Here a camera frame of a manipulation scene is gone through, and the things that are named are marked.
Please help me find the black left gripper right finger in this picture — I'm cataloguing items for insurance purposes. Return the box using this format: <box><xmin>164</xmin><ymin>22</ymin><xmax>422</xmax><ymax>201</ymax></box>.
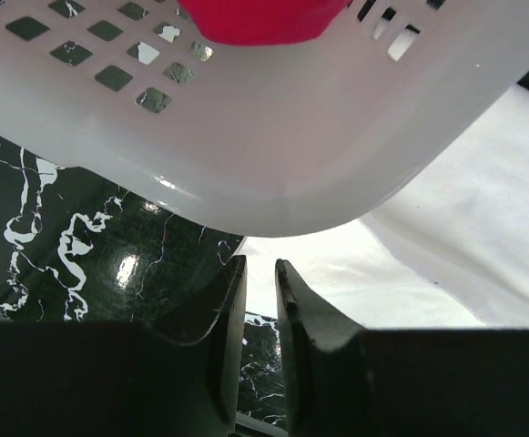
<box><xmin>275</xmin><ymin>259</ymin><xmax>529</xmax><ymax>436</ymax></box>

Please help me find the crumpled pink t-shirt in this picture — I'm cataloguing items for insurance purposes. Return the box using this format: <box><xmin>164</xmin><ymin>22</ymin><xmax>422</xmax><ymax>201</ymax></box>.
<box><xmin>179</xmin><ymin>0</ymin><xmax>350</xmax><ymax>46</ymax></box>

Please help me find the white printed t-shirt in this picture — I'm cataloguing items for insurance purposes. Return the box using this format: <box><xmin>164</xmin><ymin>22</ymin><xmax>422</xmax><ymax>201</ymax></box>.
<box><xmin>241</xmin><ymin>86</ymin><xmax>529</xmax><ymax>328</ymax></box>

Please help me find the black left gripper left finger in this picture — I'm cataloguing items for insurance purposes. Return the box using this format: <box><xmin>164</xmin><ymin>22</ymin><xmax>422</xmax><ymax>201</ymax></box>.
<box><xmin>0</xmin><ymin>256</ymin><xmax>247</xmax><ymax>436</ymax></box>

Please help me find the white plastic basket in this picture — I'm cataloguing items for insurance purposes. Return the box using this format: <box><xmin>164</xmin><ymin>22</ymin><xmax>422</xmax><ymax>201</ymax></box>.
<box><xmin>0</xmin><ymin>1</ymin><xmax>529</xmax><ymax>237</ymax></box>

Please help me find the black marble pattern mat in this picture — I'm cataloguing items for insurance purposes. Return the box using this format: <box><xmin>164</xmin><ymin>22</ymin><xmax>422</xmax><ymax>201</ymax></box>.
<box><xmin>0</xmin><ymin>137</ymin><xmax>284</xmax><ymax>424</ymax></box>

